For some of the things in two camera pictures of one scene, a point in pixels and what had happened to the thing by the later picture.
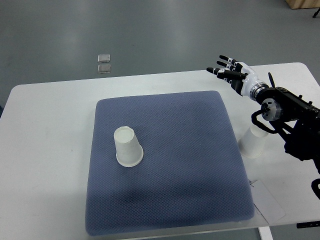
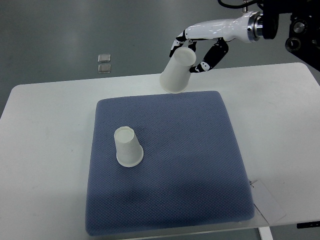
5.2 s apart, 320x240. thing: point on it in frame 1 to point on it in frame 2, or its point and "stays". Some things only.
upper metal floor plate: [104, 58] stays
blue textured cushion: [192, 173] stays
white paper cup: [251, 144] to [175, 76]
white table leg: [265, 233] stays
